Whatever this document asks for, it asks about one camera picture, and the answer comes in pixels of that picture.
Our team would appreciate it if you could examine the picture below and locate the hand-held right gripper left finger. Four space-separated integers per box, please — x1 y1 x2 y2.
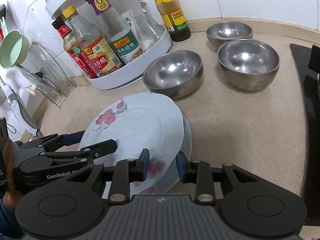
67 148 151 203

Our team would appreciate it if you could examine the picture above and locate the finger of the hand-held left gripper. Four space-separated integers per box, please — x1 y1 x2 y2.
45 139 118 167
21 131 87 153

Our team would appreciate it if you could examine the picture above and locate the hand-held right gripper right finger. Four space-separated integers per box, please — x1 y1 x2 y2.
176 151 258 203

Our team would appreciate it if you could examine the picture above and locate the large white floral plate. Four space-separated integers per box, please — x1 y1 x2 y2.
155 115 193 195

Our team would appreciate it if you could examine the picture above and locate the small white floral plate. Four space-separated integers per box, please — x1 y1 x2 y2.
78 92 185 198

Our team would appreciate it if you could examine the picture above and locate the stainless steel bowl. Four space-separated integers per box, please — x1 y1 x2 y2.
143 50 204 98
217 39 280 92
206 22 253 50

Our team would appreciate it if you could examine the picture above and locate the person's left forearm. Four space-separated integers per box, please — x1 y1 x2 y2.
0 197 18 239

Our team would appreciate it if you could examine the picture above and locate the person's left hand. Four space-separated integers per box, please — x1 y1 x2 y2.
4 140 24 212

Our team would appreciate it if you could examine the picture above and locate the white grey kitchen utensil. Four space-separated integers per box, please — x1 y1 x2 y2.
0 79 40 137

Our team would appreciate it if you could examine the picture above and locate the glass lid with beige knob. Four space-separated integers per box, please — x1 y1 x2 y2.
17 65 64 103

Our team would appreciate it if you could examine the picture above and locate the red label sauce bottle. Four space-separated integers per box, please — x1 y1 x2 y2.
52 16 100 79

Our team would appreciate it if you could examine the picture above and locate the white two-tier spice rack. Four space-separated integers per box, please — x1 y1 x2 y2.
45 0 173 91

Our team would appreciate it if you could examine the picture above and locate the domed glass lid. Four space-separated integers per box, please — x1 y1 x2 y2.
29 42 75 93

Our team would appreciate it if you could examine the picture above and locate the yellow cap vinegar bottle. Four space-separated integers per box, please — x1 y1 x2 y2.
62 5 123 78

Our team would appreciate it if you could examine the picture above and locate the green plastic saucepan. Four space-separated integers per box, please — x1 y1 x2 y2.
0 4 30 68

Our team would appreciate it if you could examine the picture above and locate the purple label sauce bottle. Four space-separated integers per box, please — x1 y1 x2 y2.
84 0 143 65

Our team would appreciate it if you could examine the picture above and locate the clear plastic bag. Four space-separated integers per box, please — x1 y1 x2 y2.
120 0 165 55

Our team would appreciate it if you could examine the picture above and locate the black gas stove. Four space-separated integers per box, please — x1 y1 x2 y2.
290 42 320 228

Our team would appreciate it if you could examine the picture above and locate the yellow green label sauce bottle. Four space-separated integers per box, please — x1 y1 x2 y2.
148 0 192 42

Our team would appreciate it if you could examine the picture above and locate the wire lid rack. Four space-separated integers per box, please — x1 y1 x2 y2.
35 75 77 109

